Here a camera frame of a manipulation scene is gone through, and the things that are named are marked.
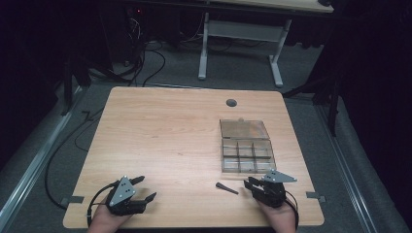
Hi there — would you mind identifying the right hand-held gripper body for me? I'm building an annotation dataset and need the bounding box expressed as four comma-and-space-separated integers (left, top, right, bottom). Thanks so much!
254, 169, 298, 208

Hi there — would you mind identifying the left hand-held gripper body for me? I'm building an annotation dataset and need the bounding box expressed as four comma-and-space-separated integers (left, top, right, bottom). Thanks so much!
106, 176, 147, 216

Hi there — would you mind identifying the small black tapered stick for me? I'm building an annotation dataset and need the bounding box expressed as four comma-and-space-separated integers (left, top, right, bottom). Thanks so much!
215, 182, 240, 196

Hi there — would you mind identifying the clear plastic compartment box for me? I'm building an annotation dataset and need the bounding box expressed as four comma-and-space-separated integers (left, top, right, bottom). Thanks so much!
219, 117, 277, 175

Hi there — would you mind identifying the person's right hand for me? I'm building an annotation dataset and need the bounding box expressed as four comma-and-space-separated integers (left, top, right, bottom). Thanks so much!
257, 199, 297, 233

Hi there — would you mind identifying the person's left hand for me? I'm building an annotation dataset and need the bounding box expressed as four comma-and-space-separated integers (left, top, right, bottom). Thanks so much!
86, 203, 132, 233

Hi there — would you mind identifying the black metal stand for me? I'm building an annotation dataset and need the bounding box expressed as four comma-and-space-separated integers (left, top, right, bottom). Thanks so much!
281, 72, 346, 138
60, 56, 93, 117

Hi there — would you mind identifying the dark computer tower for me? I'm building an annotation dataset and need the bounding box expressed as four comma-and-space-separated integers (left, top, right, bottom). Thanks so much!
100, 4, 147, 67

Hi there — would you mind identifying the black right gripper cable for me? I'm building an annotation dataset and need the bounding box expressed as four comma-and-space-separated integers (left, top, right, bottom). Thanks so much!
284, 189, 300, 231

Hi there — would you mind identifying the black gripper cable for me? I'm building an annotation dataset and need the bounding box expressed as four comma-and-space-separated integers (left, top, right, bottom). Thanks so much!
284, 189, 300, 231
86, 181, 120, 228

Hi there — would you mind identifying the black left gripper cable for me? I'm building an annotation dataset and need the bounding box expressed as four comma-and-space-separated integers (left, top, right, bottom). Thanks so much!
86, 181, 120, 228

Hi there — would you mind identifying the grey table bracket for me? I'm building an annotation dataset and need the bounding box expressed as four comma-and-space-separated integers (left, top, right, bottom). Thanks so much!
305, 190, 326, 204
59, 195, 86, 209

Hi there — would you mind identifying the black floor cable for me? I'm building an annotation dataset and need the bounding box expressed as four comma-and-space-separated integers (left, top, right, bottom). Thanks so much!
44, 108, 105, 211

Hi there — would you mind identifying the aluminium floor rail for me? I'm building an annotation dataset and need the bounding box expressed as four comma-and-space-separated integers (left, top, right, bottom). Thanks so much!
315, 103, 380, 233
0, 86, 84, 229

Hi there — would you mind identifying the bundle of black cables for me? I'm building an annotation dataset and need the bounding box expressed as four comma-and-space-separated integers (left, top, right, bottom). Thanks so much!
122, 16, 167, 87

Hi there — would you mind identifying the white metal desk frame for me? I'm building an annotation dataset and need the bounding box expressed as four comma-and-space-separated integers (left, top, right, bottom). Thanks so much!
197, 0, 334, 88

